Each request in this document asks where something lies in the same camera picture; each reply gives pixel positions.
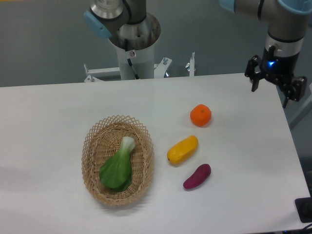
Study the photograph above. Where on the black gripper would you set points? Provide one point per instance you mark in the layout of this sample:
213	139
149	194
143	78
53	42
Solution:
279	71

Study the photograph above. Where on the green bok choy vegetable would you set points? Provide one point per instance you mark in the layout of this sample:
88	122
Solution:
116	172

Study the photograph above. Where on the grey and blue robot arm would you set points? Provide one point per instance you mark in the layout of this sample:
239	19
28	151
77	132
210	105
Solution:
287	19

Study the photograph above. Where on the woven wicker oval basket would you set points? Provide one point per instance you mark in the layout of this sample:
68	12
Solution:
102	141

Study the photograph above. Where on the orange tangerine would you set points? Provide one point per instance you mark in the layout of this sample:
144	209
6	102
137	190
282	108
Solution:
200	115

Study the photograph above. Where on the purple sweet potato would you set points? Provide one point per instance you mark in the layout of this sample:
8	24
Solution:
198	177

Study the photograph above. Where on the yellow mango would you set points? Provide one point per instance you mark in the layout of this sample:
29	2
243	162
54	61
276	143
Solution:
181	151

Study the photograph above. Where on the black device at table edge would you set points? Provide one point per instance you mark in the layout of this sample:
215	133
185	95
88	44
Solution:
304	209

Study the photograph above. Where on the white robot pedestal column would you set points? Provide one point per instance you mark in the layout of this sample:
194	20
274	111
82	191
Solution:
135	62

